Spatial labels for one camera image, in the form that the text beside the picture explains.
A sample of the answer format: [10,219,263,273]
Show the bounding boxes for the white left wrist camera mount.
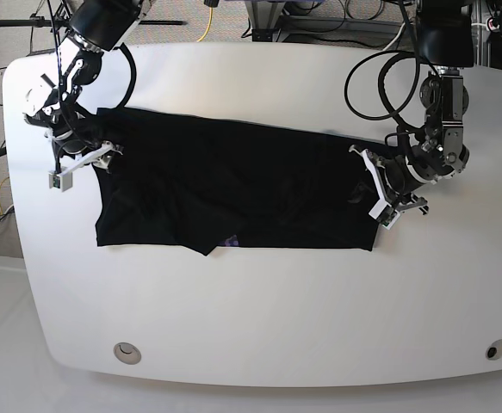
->
[348,144,430,231]

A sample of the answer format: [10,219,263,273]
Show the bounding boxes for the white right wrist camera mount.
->
[48,141,123,192]

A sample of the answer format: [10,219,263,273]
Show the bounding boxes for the black T-shirt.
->
[95,108,387,255]

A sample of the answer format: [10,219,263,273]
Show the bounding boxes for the grey metal frame base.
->
[244,1,405,42]

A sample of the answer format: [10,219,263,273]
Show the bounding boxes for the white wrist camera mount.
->
[348,144,430,231]
[48,141,123,192]

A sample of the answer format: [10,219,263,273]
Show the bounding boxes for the black tripod stand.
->
[0,1,76,51]

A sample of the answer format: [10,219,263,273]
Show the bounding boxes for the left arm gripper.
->
[347,137,469,203]

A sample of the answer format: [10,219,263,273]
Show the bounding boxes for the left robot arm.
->
[352,1,474,207]

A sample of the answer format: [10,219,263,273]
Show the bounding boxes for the yellow cable on floor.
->
[196,0,220,43]

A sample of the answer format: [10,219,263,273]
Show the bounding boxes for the empty silver grommet hole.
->
[114,342,141,366]

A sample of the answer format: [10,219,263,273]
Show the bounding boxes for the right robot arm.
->
[23,1,153,174]

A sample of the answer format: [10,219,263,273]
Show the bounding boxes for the grommet hole with dark plug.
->
[486,339,502,361]

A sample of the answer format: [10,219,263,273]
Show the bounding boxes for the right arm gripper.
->
[53,109,112,170]

